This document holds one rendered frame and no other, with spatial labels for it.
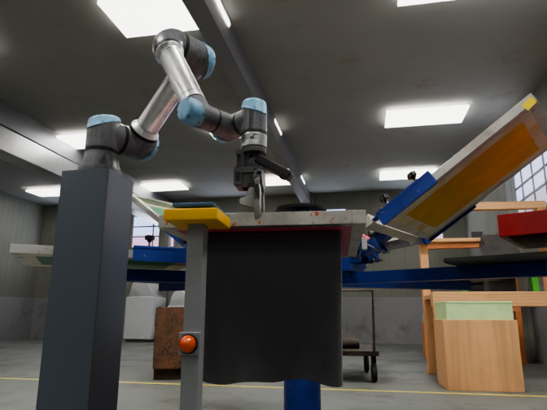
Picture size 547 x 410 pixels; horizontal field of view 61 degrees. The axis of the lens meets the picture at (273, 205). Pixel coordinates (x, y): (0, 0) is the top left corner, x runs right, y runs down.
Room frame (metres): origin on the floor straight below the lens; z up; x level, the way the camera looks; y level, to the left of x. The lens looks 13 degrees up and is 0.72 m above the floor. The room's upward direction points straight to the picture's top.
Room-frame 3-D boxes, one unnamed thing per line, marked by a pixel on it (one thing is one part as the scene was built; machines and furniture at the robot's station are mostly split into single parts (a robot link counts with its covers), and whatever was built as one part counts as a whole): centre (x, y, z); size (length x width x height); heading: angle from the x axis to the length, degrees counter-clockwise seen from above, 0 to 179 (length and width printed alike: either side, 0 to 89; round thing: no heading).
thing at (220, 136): (1.34, 0.14, 1.28); 0.11 x 0.11 x 0.08; 48
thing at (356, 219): (1.65, -0.01, 0.97); 0.79 x 0.58 x 0.04; 172
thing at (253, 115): (1.29, 0.06, 1.28); 0.09 x 0.08 x 0.11; 48
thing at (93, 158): (1.63, 0.63, 1.25); 0.15 x 0.15 x 0.10
